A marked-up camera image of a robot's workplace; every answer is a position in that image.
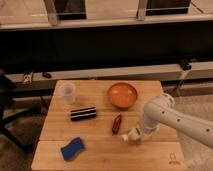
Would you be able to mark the white plastic bottle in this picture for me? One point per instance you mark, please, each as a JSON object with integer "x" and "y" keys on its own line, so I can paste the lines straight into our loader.
{"x": 132, "y": 136}

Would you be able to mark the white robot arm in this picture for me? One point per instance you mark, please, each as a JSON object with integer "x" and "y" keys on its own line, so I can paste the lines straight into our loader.
{"x": 160, "y": 110}

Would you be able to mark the orange ceramic bowl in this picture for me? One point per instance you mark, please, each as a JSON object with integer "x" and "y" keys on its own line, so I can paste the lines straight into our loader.
{"x": 122, "y": 95}

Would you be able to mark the black white striped block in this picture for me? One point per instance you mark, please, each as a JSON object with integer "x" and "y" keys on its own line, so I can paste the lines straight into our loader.
{"x": 82, "y": 114}

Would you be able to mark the clear plastic cup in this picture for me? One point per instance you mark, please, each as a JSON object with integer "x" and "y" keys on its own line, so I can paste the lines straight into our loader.
{"x": 68, "y": 92}

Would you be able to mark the wooden table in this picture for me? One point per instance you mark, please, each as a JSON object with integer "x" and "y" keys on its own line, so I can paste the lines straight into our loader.
{"x": 103, "y": 150}

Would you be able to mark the small black object on ledge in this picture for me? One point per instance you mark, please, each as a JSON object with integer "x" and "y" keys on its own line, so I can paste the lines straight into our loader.
{"x": 46, "y": 75}

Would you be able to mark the blue sponge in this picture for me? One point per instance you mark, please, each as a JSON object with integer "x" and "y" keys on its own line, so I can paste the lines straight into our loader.
{"x": 72, "y": 149}

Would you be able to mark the red white clamp on ledge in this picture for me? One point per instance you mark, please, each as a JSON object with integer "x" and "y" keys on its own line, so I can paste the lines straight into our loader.
{"x": 28, "y": 77}

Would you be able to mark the black clamp with cable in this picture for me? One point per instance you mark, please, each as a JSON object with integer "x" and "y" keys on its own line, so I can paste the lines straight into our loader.
{"x": 186, "y": 66}

